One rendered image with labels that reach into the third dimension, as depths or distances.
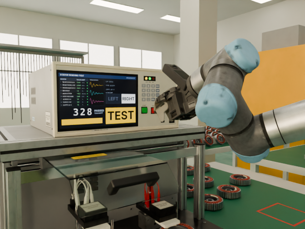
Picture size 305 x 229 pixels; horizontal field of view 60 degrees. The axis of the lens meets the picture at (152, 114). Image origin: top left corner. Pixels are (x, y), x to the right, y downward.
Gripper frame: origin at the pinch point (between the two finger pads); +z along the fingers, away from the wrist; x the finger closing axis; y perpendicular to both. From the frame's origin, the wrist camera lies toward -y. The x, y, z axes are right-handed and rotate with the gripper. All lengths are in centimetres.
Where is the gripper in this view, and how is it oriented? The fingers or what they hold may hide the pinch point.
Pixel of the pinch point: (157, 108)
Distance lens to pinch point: 81.9
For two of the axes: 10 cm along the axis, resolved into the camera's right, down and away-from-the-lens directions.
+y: 2.3, 9.3, -2.9
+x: 8.3, -0.3, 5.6
